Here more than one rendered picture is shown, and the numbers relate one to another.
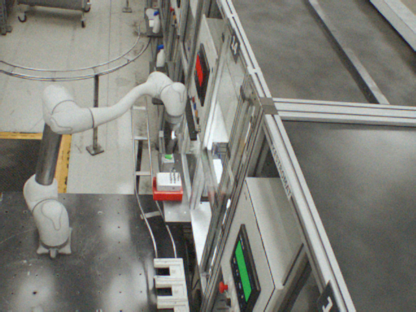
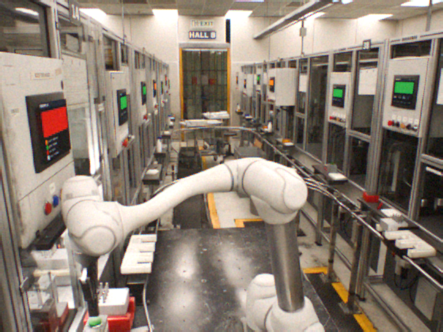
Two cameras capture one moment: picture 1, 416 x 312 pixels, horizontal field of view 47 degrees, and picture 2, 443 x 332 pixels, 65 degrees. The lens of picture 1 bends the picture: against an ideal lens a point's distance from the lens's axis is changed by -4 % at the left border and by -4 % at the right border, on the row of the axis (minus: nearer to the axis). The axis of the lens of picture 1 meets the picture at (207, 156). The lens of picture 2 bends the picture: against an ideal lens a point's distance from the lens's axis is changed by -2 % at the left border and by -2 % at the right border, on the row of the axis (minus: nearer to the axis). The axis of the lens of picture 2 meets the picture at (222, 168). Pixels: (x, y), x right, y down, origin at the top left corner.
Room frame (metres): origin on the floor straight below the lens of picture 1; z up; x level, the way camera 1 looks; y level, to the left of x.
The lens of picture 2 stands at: (2.90, 0.77, 1.78)
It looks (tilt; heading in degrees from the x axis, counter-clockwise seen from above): 15 degrees down; 190
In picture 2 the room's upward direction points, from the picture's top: straight up
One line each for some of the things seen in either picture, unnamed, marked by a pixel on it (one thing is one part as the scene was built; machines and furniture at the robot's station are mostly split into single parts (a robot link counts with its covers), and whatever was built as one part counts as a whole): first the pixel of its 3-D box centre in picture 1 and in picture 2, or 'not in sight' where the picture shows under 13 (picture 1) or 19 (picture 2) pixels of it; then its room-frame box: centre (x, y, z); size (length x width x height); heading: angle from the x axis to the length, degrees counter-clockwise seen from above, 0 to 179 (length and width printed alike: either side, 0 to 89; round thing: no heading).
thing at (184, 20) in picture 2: not in sight; (202, 29); (-6.58, -1.50, 2.96); 1.23 x 0.08 x 0.68; 106
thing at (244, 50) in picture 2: not in sight; (313, 81); (-7.42, 1.45, 1.65); 4.64 x 0.08 x 3.30; 106
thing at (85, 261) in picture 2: (172, 126); (88, 260); (2.06, 0.21, 1.25); 0.08 x 0.07 x 0.09; 16
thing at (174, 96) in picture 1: (175, 97); (82, 204); (2.07, 0.22, 1.43); 0.13 x 0.11 x 0.16; 41
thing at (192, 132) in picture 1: (190, 115); (63, 216); (2.02, 0.13, 1.37); 0.36 x 0.04 x 0.04; 16
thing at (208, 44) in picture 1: (225, 78); (4, 141); (2.06, -0.01, 1.60); 0.42 x 0.29 x 0.46; 16
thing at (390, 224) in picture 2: not in sight; (393, 221); (0.78, 1.45, 0.92); 0.13 x 0.10 x 0.09; 106
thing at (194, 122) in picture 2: not in sight; (202, 141); (-3.96, -0.90, 0.48); 0.88 x 0.56 x 0.96; 124
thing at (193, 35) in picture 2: not in sight; (202, 35); (-6.52, -1.48, 2.82); 0.75 x 0.04 x 0.25; 106
